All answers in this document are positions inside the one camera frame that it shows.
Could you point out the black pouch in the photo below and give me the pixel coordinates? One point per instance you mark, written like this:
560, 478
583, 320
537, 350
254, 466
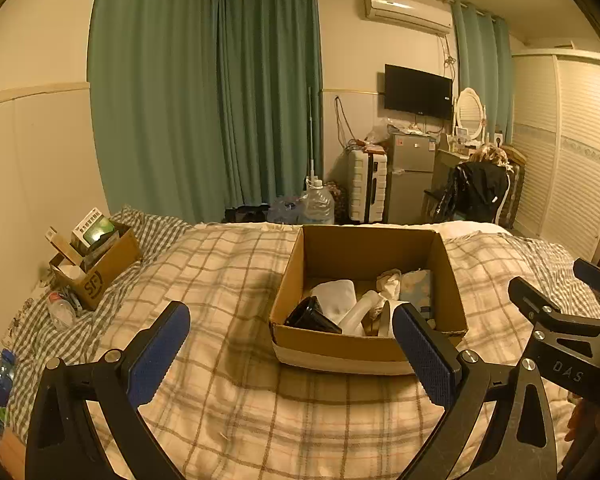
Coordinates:
310, 317

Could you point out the light blue patterned packet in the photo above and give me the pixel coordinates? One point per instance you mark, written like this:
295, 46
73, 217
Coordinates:
417, 290

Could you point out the green gingham bed sheet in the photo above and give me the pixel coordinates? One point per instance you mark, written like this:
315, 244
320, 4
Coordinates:
40, 350

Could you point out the grey mini fridge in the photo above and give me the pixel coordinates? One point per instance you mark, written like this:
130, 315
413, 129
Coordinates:
410, 180

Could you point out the black wall television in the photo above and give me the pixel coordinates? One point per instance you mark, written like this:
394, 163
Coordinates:
417, 91

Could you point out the dark patterned bag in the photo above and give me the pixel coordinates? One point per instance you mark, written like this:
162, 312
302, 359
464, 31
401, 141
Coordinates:
339, 200

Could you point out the black jacket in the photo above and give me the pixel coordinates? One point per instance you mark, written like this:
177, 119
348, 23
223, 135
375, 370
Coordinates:
480, 190

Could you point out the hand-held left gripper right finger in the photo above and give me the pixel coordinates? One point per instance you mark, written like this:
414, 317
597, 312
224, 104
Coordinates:
425, 355

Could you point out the clear bottle red cap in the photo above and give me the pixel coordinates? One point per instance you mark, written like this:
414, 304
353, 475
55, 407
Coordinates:
60, 310

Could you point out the white air conditioner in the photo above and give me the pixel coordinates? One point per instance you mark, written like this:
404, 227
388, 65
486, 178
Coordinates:
407, 12

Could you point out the tan fluffy item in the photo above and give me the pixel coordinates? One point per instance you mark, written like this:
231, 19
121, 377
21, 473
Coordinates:
490, 154

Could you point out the person's right hand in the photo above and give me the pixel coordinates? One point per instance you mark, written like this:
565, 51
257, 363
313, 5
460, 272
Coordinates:
577, 420

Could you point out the slim beige carton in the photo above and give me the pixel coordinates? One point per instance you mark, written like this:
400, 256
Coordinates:
62, 247

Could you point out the large clear water jug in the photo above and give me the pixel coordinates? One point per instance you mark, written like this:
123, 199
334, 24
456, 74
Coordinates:
317, 205

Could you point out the wooden chair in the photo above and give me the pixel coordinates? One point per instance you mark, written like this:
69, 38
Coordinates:
432, 195

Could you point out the green and white carton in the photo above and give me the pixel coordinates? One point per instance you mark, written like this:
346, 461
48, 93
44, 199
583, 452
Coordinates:
92, 230

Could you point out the black bag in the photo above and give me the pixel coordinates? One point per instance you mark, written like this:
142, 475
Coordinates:
247, 212

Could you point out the white suitcase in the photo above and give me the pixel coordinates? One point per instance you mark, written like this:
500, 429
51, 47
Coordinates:
365, 185

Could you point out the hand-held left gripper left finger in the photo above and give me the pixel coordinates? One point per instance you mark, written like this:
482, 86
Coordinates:
160, 352

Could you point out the clear plastic bag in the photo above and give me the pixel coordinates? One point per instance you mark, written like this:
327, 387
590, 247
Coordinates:
379, 132

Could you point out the beige dressing table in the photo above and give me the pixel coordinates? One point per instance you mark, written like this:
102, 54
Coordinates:
445, 167

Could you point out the white oval mirror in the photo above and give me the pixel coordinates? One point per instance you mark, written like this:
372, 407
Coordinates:
470, 112

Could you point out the beige plaid blanket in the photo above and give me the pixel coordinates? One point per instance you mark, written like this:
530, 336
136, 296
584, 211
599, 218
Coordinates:
220, 300

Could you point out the large cardboard box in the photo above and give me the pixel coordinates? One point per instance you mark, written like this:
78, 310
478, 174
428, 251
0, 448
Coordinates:
330, 350

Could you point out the small printed cardboard box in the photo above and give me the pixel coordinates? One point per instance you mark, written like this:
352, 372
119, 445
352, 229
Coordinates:
107, 275

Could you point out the pack of water bottles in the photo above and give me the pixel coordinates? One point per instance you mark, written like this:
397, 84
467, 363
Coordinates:
285, 210

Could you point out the white sock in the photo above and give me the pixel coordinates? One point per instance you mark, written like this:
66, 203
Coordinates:
332, 295

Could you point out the narrow green curtain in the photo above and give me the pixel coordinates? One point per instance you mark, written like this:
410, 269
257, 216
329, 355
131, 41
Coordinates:
482, 70

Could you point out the white plastic tube bottle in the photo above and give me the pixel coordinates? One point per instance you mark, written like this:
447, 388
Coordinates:
360, 312

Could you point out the wide green curtain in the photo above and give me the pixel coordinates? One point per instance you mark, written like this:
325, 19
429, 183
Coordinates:
180, 100

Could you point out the white mop pole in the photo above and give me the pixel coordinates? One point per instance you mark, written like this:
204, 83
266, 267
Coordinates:
310, 135

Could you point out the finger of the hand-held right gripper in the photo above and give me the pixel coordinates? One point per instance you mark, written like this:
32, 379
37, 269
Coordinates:
532, 297
595, 275

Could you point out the white louvred wardrobe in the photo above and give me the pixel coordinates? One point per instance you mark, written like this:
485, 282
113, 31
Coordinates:
565, 160

